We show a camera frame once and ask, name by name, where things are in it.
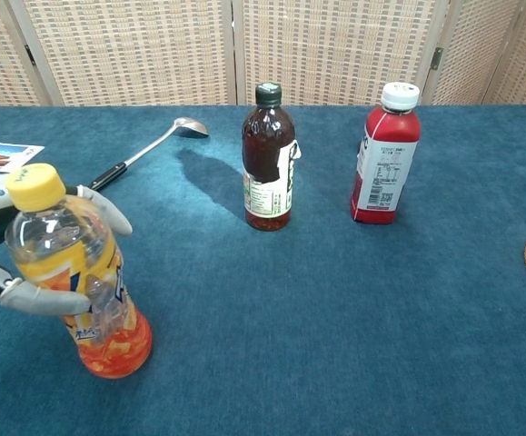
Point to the orange iced tea bottle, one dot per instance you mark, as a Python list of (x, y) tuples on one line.
[(62, 254)]

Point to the red juice bottle white cap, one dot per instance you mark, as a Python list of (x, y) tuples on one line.
[(385, 136)]

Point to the black screen hinge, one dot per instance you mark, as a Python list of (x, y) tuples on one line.
[(29, 54), (436, 58)]

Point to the dark brown tea bottle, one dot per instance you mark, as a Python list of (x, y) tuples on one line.
[(267, 150)]

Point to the blue table cloth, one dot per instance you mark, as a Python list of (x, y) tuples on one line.
[(262, 340)]

